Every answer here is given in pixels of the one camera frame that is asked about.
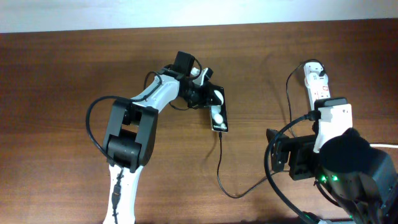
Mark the black Samsung Galaxy phone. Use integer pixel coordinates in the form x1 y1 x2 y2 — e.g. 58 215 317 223
210 86 229 133

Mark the black USB charging cable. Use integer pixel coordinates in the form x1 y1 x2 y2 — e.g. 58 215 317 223
216 57 327 200

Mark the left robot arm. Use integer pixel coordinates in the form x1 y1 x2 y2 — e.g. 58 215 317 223
103 52 228 223

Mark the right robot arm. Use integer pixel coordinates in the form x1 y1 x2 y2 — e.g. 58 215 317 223
264 97 397 223

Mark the white USB charger adapter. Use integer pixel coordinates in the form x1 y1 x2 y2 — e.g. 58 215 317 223
303 62 328 89

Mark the white power strip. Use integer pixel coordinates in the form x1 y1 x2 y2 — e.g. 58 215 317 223
303 62 331 110

